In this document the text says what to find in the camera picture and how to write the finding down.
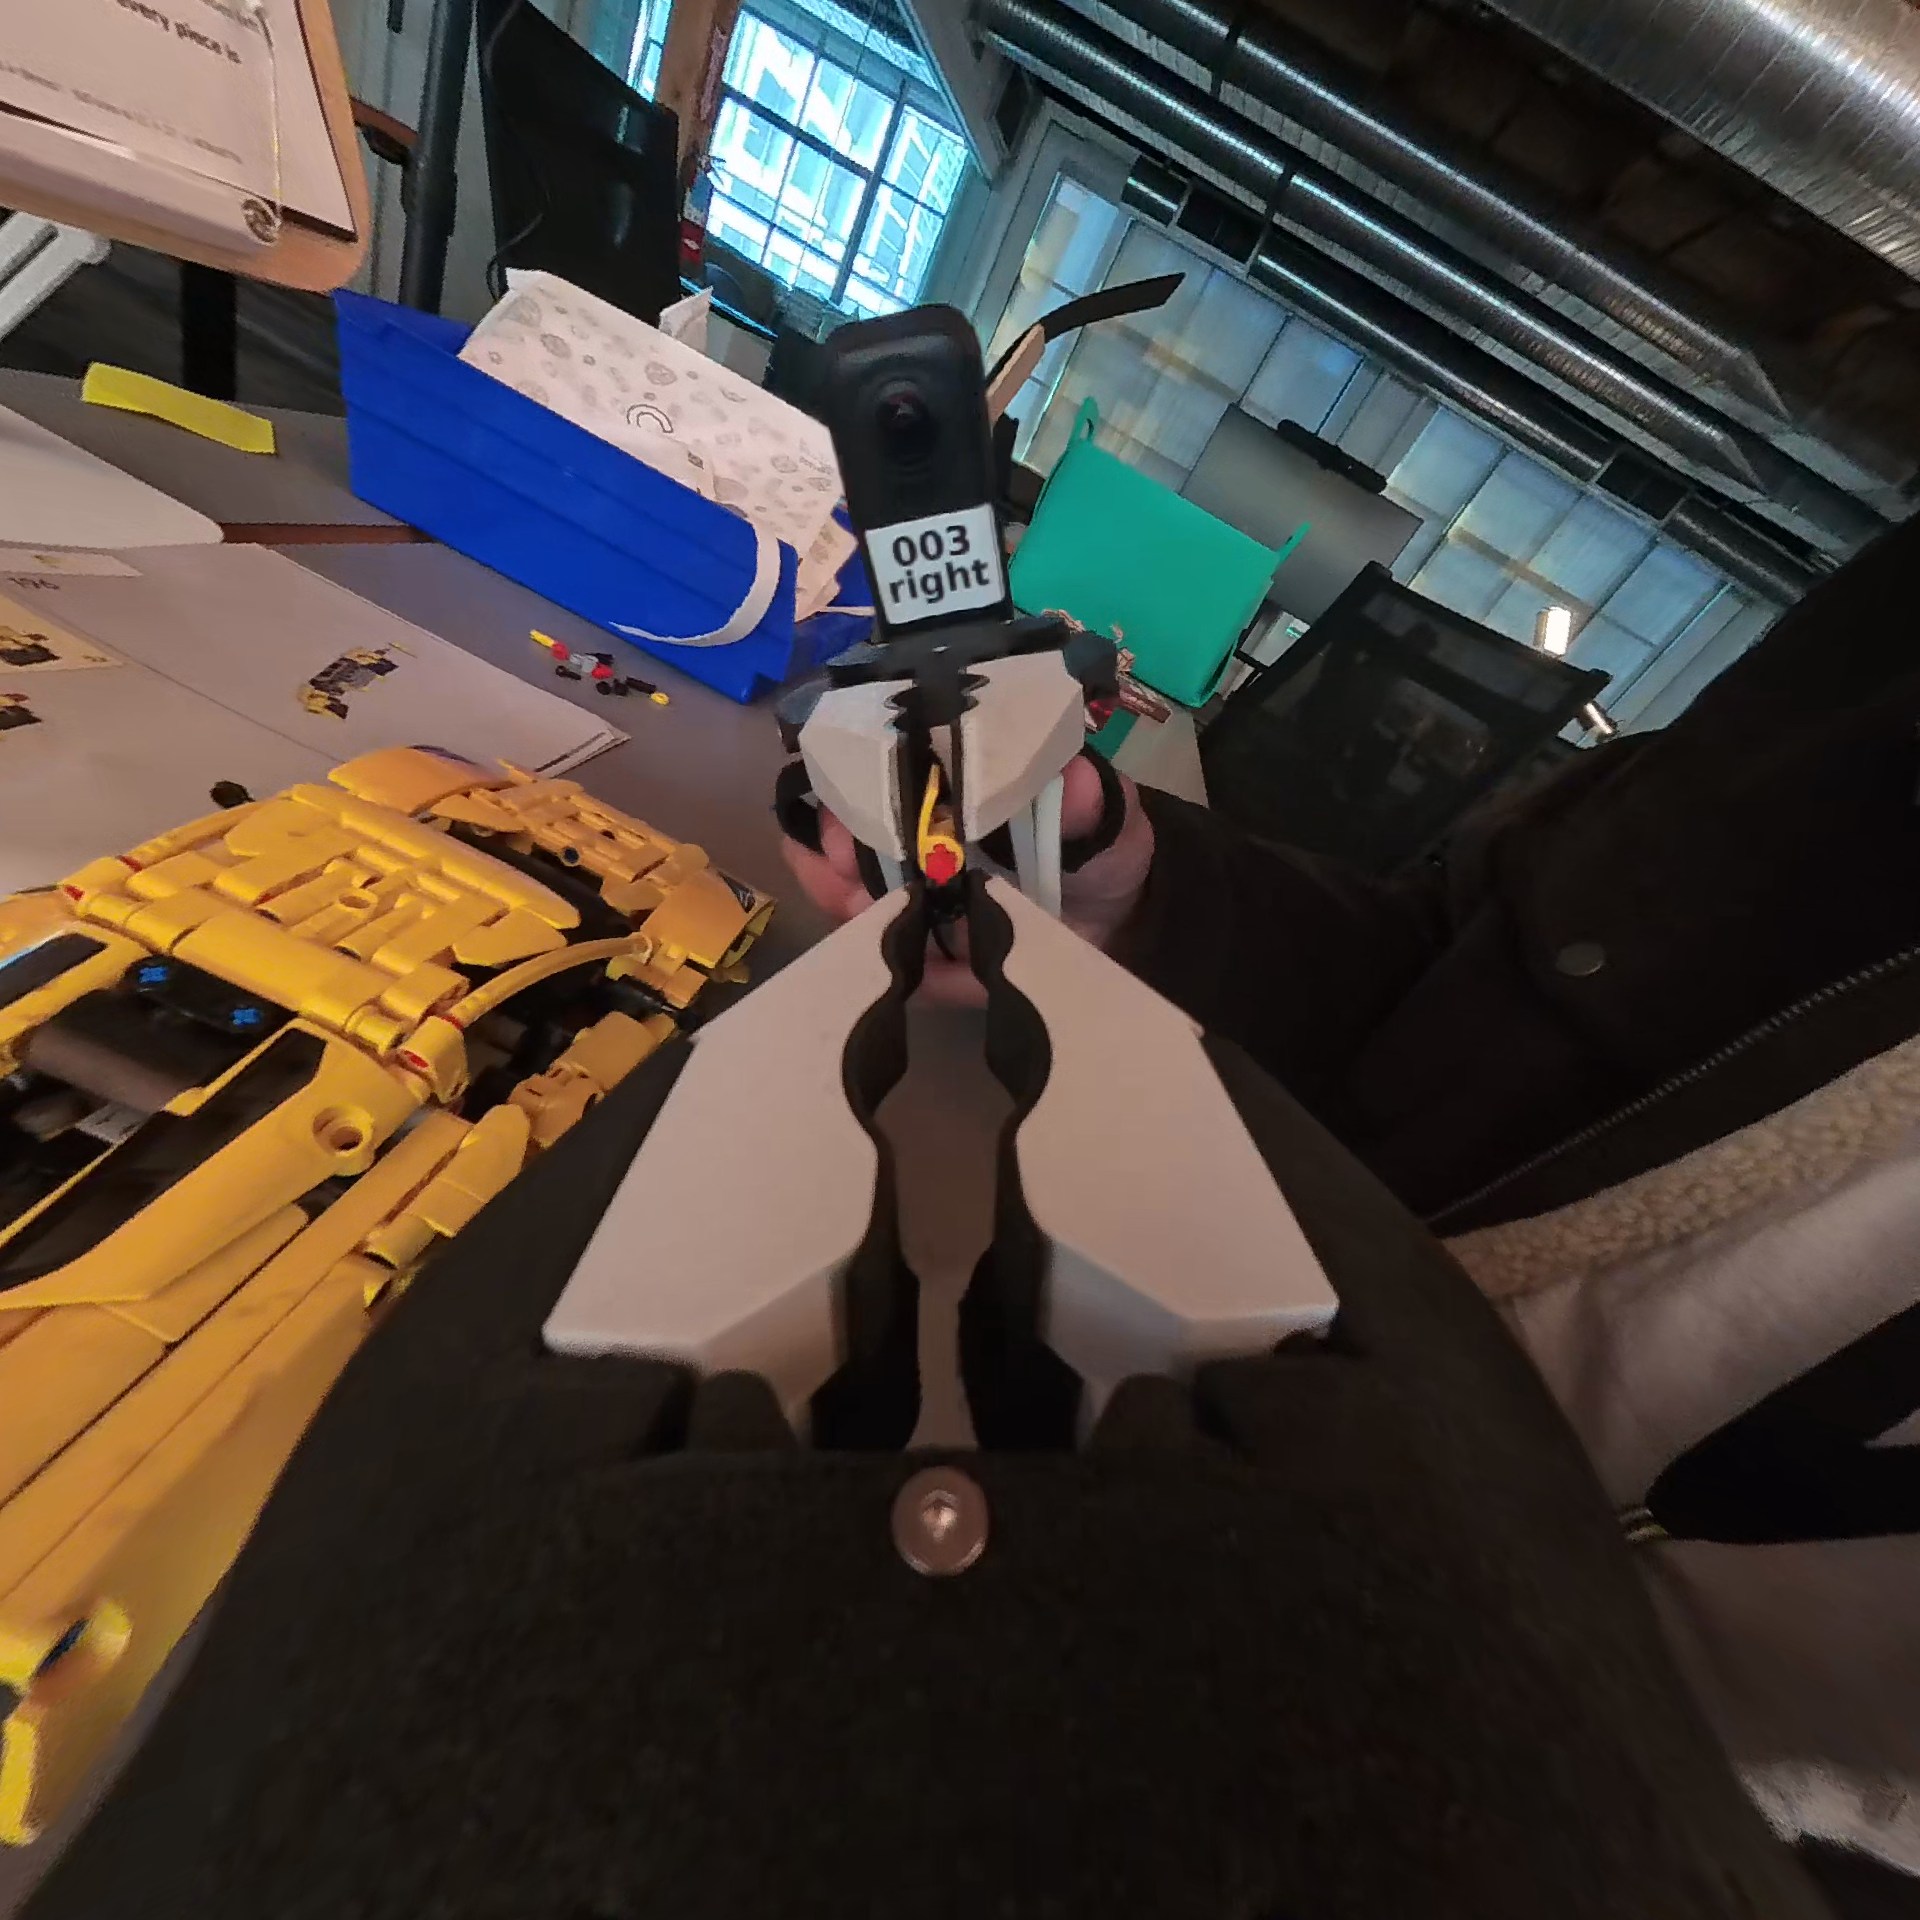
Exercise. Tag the silver spiral air duct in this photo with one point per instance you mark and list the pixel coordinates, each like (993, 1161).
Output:
(1771, 91)

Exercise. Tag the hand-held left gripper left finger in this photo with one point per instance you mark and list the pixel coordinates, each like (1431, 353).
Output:
(705, 1201)

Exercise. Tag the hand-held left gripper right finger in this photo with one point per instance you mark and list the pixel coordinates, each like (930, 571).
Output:
(1170, 1201)

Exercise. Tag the small yellow connector brick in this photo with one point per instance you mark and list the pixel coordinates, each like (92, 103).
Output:
(945, 830)

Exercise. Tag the dark ceiling pipes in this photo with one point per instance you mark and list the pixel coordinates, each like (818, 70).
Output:
(1424, 195)

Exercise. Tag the wooden tilting book stand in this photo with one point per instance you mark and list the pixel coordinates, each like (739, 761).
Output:
(1023, 368)

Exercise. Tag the large paned window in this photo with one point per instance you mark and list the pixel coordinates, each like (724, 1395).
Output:
(810, 150)

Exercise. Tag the wooden post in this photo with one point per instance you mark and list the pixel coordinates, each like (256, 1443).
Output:
(698, 74)

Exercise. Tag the yellow paper strip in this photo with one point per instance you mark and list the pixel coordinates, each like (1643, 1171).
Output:
(180, 409)

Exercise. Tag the small cluster of brick pieces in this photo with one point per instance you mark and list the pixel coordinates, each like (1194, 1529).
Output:
(601, 668)

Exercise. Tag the black mesh office chair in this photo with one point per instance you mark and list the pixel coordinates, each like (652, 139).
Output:
(1394, 704)

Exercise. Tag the black stand pole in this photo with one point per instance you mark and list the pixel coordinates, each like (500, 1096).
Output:
(435, 150)

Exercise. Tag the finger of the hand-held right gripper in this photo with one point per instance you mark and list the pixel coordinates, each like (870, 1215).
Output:
(1021, 743)
(862, 764)

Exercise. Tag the yellow toy brick car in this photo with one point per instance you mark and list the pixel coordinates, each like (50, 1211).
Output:
(300, 930)

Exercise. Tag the grey wall screen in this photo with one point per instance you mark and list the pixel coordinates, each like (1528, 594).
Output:
(1304, 511)

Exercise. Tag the black monitor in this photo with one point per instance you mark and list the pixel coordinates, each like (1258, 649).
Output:
(585, 181)

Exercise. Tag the person's right forearm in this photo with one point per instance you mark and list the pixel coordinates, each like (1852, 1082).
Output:
(1274, 960)

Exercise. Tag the white patterned paper bag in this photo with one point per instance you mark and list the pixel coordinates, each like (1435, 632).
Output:
(630, 391)

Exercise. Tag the open instruction booklet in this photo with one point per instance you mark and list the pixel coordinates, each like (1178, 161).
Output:
(180, 704)

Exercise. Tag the person's right hand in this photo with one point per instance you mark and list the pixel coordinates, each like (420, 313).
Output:
(1119, 901)

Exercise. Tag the blue plastic bin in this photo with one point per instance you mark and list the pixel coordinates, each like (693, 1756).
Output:
(495, 481)

